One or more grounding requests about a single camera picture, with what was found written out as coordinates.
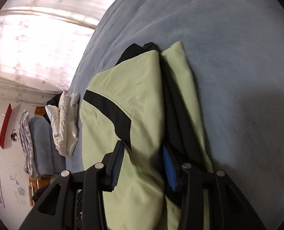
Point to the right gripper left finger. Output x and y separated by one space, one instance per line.
113 163

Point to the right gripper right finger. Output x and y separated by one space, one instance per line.
169 170

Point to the light green black jacket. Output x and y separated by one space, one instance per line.
129 96

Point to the white puffer jacket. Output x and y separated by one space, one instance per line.
64 123

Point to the folded floral quilt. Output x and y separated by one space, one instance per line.
27 145

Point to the black garment by pillows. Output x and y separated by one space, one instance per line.
55 100

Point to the white floral curtain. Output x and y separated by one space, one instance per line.
42 41

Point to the blue fleece bed blanket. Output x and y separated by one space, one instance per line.
235 49

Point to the red wall shelf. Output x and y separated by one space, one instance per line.
5 125

